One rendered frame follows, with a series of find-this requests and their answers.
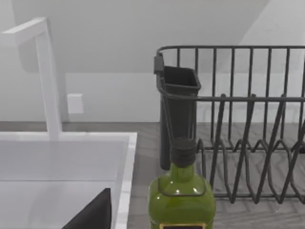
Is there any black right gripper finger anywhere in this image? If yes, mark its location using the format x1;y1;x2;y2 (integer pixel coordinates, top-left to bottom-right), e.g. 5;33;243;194
62;187;112;229

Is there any dark grey wire dish rack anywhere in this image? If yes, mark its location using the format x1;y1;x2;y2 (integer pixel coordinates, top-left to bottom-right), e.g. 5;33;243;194
153;45;305;205

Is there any white sink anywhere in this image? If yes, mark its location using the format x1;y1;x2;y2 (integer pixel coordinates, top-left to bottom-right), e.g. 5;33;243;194
0;132;138;229

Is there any tall white tap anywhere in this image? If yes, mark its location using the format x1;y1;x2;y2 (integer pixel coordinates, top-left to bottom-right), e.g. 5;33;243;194
0;17;64;141

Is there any green bottle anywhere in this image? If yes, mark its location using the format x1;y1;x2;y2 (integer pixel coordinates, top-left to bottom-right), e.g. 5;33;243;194
148;137;217;229

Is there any dark grey utensil holder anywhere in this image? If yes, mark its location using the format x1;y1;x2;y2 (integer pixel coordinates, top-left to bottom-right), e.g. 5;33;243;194
156;65;202;170

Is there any white wall socket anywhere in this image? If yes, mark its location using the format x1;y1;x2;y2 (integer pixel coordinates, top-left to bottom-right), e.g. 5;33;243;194
67;94;84;114

